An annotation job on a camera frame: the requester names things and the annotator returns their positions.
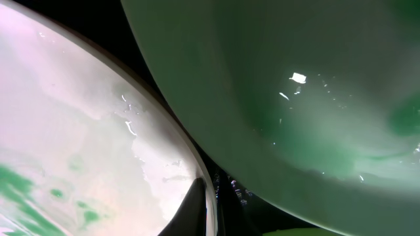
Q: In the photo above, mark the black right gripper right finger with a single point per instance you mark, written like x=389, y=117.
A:
x=234, y=221

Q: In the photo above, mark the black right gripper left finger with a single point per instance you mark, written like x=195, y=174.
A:
x=190, y=218

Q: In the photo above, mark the mint plate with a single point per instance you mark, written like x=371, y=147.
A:
x=313, y=231
x=312, y=105

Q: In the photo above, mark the round black serving tray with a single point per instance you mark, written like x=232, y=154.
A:
x=103, y=24

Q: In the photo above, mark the white plate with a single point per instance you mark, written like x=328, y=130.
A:
x=85, y=149

